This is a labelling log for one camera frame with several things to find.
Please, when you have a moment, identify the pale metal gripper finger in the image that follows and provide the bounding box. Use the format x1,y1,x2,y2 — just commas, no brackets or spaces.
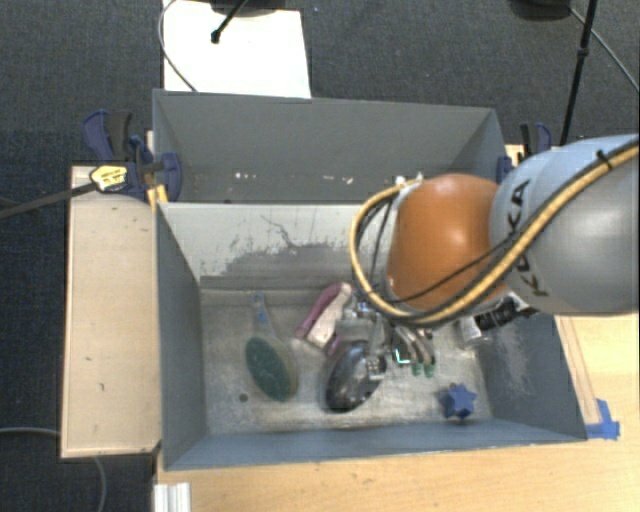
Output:
337,309,376,352
363,349,388,384

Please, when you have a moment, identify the black computer mouse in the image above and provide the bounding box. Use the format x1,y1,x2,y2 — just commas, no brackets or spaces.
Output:
324,342,387,414

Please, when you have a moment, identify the pink and white block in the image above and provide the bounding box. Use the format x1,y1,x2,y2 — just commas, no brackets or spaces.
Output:
295,281,355,352

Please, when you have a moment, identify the blue star-shaped toy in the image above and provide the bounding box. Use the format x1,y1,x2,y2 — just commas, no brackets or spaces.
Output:
438,383,478,422

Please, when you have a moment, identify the grey metal bin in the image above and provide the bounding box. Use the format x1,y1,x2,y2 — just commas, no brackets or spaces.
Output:
151,88,589,472

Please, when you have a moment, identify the pale wood board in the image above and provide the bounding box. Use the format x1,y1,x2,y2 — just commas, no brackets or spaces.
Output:
59,164,164,459

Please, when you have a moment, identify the green scrub brush clear handle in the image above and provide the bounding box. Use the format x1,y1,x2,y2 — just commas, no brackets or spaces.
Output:
244,291,300,402

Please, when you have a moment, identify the black cylinder on white bracket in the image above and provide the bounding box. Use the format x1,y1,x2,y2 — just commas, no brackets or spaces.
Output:
457,297,524,347

